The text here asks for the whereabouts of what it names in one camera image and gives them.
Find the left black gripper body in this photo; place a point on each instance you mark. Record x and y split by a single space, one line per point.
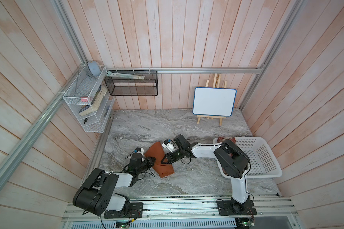
145 165

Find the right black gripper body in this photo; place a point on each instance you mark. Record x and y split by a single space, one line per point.
177 155

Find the rust brown skirt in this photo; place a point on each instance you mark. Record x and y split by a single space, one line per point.
156 151

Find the red plaid skirt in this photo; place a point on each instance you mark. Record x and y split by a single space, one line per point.
222 139

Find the white plastic basket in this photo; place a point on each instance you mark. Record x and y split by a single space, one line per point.
263 161

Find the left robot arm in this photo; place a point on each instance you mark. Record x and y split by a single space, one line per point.
97 193

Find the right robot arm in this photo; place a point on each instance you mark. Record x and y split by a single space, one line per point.
232 161

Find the worn book on shelf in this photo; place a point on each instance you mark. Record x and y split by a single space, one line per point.
85 110

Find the wooden easel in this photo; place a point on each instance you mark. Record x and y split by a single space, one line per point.
216 84

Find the small pink item on shelf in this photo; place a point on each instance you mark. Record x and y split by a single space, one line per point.
83 99

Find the light green flat ruler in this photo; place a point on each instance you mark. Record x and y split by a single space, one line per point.
124 75

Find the grey computer mouse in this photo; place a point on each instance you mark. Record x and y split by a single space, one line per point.
94 68

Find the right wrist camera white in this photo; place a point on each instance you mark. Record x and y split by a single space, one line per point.
169 145

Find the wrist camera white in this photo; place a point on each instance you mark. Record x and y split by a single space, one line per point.
169 145
139 150

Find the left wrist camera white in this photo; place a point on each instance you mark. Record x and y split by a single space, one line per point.
139 150

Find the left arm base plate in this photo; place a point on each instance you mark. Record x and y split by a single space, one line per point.
130 210

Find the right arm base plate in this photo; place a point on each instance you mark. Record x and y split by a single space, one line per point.
232 207

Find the black wire mesh basket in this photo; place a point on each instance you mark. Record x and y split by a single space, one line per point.
133 87

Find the white wire shelf rack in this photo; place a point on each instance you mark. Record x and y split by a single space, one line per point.
84 84

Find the aluminium rail frame front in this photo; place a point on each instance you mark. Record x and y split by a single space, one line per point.
194 212

